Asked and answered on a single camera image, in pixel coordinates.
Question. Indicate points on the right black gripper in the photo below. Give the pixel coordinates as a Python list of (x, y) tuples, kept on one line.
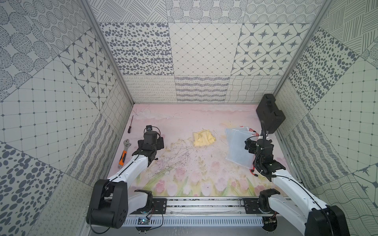
[(253, 145)]

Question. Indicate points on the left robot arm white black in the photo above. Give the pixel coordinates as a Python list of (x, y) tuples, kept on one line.
[(111, 201)]

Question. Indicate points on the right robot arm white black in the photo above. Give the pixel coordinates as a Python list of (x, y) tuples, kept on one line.
[(306, 212)]

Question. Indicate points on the black red screwdriver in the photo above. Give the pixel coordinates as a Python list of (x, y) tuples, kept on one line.
[(130, 126)]

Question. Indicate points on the black plastic case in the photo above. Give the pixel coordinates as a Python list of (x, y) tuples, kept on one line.
[(269, 112)]

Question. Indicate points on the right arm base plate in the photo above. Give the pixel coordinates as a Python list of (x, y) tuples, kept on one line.
[(260, 204)]

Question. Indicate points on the aluminium mounting rail frame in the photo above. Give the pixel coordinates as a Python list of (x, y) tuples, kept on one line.
[(203, 206)]

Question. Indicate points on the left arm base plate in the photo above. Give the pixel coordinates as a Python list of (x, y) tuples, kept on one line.
[(143, 202)]

